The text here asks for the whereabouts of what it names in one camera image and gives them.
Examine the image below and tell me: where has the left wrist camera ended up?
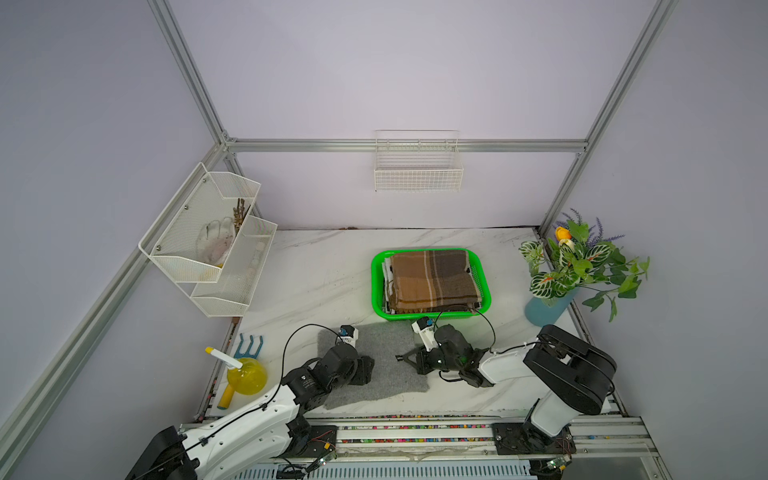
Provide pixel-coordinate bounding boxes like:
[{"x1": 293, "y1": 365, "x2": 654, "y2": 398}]
[{"x1": 339, "y1": 325, "x2": 359, "y2": 347}]

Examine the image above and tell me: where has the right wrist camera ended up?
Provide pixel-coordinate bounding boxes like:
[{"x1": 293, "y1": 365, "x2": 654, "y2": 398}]
[{"x1": 411, "y1": 316, "x2": 439, "y2": 352}]

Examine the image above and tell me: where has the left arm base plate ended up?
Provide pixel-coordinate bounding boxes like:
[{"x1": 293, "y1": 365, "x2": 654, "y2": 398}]
[{"x1": 282, "y1": 425, "x2": 338, "y2": 459}]

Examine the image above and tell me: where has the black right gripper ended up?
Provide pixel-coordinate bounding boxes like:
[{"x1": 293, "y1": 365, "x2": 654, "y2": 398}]
[{"x1": 404, "y1": 343, "x2": 461, "y2": 374}]

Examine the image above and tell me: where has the blue plastic rake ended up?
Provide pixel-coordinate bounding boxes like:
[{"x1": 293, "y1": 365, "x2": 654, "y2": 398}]
[{"x1": 234, "y1": 333, "x2": 264, "y2": 360}]

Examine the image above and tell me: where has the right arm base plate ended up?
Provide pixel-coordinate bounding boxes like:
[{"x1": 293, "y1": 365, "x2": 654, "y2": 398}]
[{"x1": 491, "y1": 423, "x2": 576, "y2": 455}]

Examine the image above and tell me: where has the artificial plant in blue vase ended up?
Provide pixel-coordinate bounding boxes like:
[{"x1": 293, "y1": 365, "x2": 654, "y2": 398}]
[{"x1": 519, "y1": 209, "x2": 651, "y2": 327}]

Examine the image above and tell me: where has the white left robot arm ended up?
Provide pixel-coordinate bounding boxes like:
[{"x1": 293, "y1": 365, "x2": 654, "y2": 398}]
[{"x1": 126, "y1": 342, "x2": 375, "y2": 479}]

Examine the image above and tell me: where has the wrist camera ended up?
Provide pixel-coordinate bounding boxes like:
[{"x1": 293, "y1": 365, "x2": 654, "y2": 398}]
[
  {"x1": 339, "y1": 325, "x2": 359, "y2": 347},
  {"x1": 411, "y1": 316, "x2": 439, "y2": 352}
]

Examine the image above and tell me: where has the small white wire basket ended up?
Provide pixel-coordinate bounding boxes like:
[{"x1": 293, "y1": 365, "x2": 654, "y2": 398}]
[{"x1": 374, "y1": 130, "x2": 464, "y2": 193}]

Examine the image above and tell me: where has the white glove in shelf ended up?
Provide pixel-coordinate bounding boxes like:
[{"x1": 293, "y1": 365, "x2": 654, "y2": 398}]
[{"x1": 196, "y1": 217, "x2": 236, "y2": 267}]

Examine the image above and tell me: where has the brown plaid scarf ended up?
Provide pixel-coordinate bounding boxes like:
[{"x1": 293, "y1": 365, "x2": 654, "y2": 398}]
[{"x1": 381, "y1": 249, "x2": 483, "y2": 315}]

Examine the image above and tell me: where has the grey scarf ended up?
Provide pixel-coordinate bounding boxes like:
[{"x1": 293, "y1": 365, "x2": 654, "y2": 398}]
[{"x1": 322, "y1": 321, "x2": 429, "y2": 412}]

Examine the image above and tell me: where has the green plastic basket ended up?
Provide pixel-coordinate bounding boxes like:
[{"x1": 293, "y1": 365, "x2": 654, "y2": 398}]
[{"x1": 371, "y1": 248, "x2": 492, "y2": 321}]

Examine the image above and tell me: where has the white wire wall shelf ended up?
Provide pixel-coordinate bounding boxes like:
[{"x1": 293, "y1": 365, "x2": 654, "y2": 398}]
[{"x1": 138, "y1": 163, "x2": 278, "y2": 318}]

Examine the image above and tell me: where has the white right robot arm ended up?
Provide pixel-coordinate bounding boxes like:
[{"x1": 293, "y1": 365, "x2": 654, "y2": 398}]
[{"x1": 396, "y1": 317, "x2": 617, "y2": 440}]

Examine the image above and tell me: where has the yellow spray bottle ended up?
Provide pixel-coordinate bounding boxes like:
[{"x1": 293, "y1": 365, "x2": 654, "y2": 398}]
[{"x1": 205, "y1": 347, "x2": 268, "y2": 410}]

